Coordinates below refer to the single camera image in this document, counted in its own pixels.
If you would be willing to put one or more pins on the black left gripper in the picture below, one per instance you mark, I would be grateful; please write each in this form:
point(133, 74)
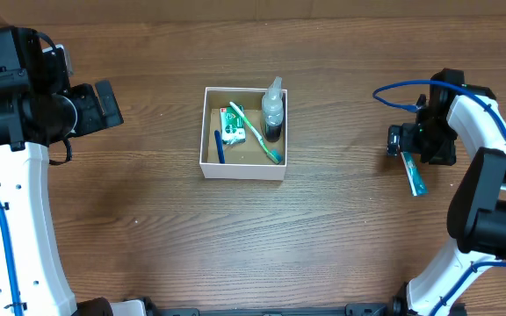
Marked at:
point(94, 119)

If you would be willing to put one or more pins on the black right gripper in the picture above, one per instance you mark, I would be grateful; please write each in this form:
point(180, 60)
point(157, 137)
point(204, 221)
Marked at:
point(408, 136)

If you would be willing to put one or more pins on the teal toothpaste tube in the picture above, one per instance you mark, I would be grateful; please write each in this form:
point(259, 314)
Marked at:
point(416, 183)

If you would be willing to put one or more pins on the blue disposable razor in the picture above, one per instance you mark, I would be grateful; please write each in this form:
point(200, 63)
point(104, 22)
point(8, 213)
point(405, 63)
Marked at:
point(219, 146)

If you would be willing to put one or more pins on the green Dettol soap bar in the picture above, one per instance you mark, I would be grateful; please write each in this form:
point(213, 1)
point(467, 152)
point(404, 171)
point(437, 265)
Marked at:
point(232, 127)

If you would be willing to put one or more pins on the green white toothbrush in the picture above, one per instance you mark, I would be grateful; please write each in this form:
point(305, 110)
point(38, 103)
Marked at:
point(273, 155)

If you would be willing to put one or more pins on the clear foam soap pump bottle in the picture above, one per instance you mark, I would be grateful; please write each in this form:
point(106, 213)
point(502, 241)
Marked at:
point(273, 111)

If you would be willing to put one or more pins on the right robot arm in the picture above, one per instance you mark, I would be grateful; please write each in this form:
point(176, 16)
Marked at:
point(476, 218)

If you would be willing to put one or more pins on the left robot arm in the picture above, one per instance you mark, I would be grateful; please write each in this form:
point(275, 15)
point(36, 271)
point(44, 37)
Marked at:
point(39, 107)

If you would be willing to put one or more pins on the pink open cardboard box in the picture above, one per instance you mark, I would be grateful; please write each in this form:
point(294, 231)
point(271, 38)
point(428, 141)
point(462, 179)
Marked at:
point(246, 160)

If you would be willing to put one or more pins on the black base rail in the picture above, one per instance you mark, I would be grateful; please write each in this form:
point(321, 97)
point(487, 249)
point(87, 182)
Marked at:
point(145, 307)

